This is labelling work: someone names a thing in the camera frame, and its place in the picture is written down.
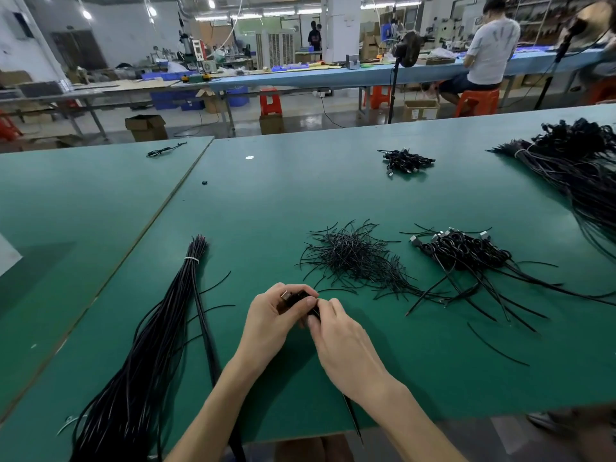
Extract long blue workbench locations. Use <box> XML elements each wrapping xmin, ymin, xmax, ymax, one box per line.
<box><xmin>192</xmin><ymin>47</ymin><xmax>608</xmax><ymax>92</ymax></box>

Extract large white box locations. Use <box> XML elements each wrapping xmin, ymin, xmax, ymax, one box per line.
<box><xmin>0</xmin><ymin>234</ymin><xmax>22</xmax><ymax>277</ymax></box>

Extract pile of black wire ties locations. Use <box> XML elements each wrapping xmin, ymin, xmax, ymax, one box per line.
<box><xmin>296</xmin><ymin>220</ymin><xmax>425</xmax><ymax>299</ymax></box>

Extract loose black wire tie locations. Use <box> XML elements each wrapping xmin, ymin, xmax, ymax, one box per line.
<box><xmin>466</xmin><ymin>322</ymin><xmax>531</xmax><ymax>368</ymax></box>

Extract person's brown shorts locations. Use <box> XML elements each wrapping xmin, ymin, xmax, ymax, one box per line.
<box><xmin>274</xmin><ymin>432</ymin><xmax>355</xmax><ymax>462</ymax></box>

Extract long black cable bundle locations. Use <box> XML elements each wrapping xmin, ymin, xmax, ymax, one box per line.
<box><xmin>69</xmin><ymin>235</ymin><xmax>237</xmax><ymax>462</ymax></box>

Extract open cardboard box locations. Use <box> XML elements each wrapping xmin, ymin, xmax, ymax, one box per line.
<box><xmin>125</xmin><ymin>114</ymin><xmax>169</xmax><ymax>142</ymax></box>

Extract red plastic stool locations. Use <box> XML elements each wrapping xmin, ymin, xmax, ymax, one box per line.
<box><xmin>259</xmin><ymin>91</ymin><xmax>284</xmax><ymax>116</ymax></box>

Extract person's left hand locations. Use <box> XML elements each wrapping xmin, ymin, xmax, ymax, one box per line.
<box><xmin>234</xmin><ymin>282</ymin><xmax>319</xmax><ymax>376</ymax></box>

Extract small pile of knotted cables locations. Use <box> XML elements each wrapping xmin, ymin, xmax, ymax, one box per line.
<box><xmin>379</xmin><ymin>149</ymin><xmax>436</xmax><ymax>177</ymax></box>

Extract person's left forearm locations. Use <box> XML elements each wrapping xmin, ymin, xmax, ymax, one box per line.
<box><xmin>166</xmin><ymin>359</ymin><xmax>263</xmax><ymax>462</ymax></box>

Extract small cable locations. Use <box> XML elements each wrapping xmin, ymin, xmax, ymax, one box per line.
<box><xmin>146</xmin><ymin>141</ymin><xmax>189</xmax><ymax>158</ymax></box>

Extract black tripod stand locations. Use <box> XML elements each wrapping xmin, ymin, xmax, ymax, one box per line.
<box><xmin>534</xmin><ymin>14</ymin><xmax>588</xmax><ymax>112</ymax></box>

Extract person's right hand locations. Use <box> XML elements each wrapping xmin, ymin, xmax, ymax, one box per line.
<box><xmin>306</xmin><ymin>298</ymin><xmax>406</xmax><ymax>410</ymax></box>

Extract person's right leg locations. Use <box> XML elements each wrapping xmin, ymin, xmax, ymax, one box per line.
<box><xmin>553</xmin><ymin>409</ymin><xmax>616</xmax><ymax>462</ymax></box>

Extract large heap of black cables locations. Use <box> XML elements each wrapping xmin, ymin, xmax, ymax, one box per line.
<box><xmin>491</xmin><ymin>118</ymin><xmax>616</xmax><ymax>261</ymax></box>

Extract black fan on stand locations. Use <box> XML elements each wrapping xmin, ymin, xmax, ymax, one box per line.
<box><xmin>387</xmin><ymin>31</ymin><xmax>425</xmax><ymax>124</ymax></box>

